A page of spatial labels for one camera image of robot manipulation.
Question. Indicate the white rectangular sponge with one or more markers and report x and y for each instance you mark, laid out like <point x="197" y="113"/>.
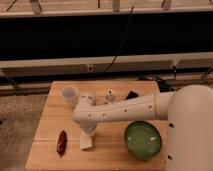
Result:
<point x="86" y="141"/>

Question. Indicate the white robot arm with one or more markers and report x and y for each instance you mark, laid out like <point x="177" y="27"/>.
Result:
<point x="188" y="111"/>

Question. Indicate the black smartphone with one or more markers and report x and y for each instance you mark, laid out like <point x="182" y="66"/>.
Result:
<point x="132" y="94"/>

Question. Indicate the translucent plastic cup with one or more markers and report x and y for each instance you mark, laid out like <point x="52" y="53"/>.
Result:
<point x="70" y="95"/>

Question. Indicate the green ceramic bowl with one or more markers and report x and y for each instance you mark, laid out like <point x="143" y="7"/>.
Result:
<point x="142" y="140"/>

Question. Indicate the brown sausage toy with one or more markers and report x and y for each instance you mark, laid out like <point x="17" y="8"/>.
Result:
<point x="62" y="141"/>

